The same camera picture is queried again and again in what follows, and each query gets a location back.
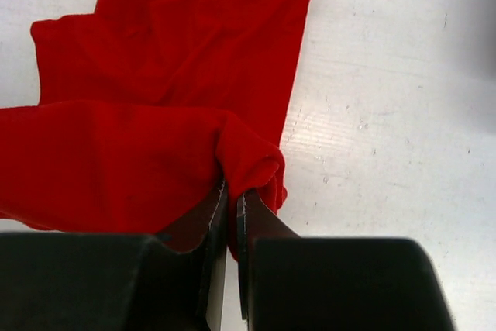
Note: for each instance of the red t shirt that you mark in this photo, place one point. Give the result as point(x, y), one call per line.
point(145, 107)

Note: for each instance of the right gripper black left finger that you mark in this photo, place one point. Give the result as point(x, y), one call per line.
point(171, 280)

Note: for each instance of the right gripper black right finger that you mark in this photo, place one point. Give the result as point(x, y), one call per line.
point(289, 282)

